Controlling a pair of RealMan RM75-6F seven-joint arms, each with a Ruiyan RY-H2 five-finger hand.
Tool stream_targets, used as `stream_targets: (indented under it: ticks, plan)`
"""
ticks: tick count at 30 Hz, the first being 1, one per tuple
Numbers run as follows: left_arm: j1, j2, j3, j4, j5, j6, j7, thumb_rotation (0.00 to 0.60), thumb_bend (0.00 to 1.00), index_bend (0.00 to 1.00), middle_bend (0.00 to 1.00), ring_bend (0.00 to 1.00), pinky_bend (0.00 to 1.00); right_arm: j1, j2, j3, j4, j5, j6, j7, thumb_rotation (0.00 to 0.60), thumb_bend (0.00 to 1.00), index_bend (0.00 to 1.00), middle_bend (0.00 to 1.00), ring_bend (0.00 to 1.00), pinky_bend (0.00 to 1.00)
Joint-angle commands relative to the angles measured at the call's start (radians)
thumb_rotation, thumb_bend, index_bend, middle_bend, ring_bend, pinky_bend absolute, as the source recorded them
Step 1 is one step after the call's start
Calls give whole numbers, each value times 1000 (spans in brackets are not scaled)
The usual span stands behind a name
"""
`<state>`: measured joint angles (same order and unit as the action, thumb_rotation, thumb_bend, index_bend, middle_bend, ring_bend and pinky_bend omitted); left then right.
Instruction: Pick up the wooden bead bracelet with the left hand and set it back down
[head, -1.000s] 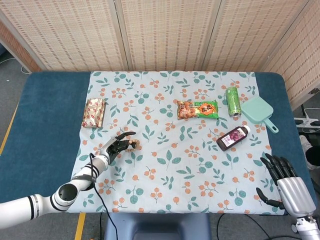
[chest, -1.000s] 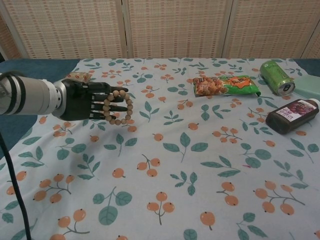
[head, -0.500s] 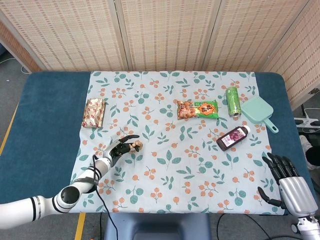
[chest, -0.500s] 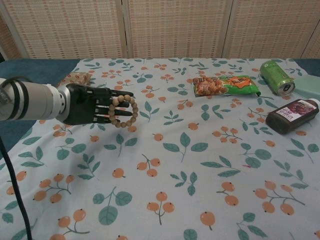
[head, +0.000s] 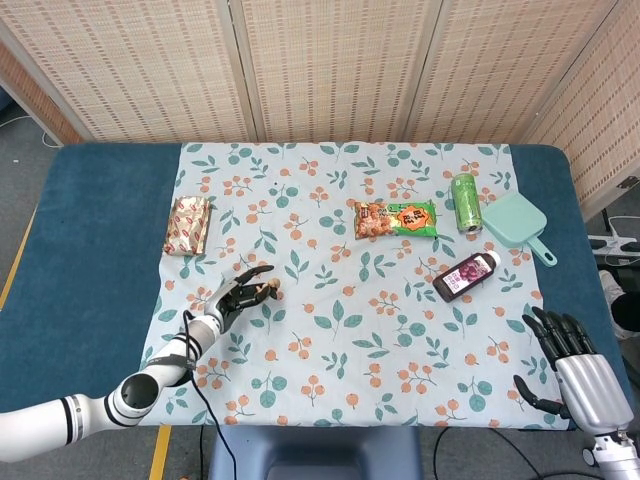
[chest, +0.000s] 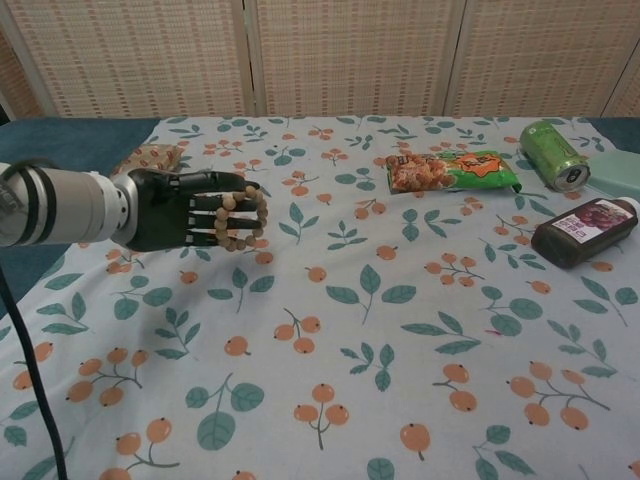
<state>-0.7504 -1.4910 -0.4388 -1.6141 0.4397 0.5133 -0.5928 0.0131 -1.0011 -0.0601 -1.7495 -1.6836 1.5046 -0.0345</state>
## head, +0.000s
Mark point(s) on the white black shoe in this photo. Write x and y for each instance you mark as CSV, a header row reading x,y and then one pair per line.
x,y
617,300

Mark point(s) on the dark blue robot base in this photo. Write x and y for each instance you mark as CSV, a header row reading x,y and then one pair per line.
x,y
320,452

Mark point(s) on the dark juice bottle white cap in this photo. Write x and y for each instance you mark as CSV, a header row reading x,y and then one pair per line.
x,y
462,277

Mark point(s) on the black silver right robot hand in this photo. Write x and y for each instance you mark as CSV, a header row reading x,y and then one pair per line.
x,y
590,387

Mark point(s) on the green drink can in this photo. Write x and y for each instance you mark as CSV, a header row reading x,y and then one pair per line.
x,y
466,202

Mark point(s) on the floral print tablecloth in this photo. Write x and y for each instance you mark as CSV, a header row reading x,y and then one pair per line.
x,y
350,350

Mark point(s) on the gold red-print snack packet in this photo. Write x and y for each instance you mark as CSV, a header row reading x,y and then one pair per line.
x,y
187,225

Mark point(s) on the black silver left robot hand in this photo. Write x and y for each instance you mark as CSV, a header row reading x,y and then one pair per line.
x,y
232,302

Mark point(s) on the green orange snack bag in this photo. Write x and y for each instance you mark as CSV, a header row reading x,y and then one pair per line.
x,y
395,220

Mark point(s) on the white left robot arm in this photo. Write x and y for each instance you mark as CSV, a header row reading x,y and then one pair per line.
x,y
135,395

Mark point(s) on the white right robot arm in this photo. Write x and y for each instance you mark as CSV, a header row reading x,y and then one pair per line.
x,y
615,457

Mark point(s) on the woven bamboo folding screen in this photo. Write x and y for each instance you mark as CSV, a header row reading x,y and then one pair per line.
x,y
325,65

